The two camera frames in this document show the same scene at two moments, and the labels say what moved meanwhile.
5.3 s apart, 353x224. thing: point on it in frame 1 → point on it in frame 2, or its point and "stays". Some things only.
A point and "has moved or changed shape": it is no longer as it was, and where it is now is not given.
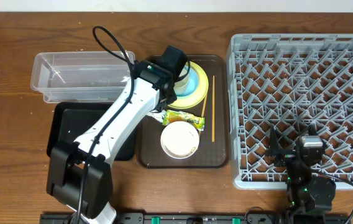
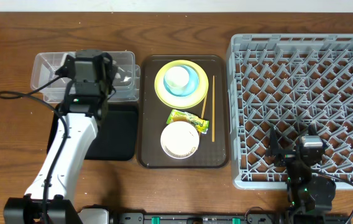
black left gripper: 173,97 → 110,71
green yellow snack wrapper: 171,116 has moved or changed shape
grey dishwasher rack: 292,81 stays
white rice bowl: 179,139 stays
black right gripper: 287,157 stays
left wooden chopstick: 203,112 stays
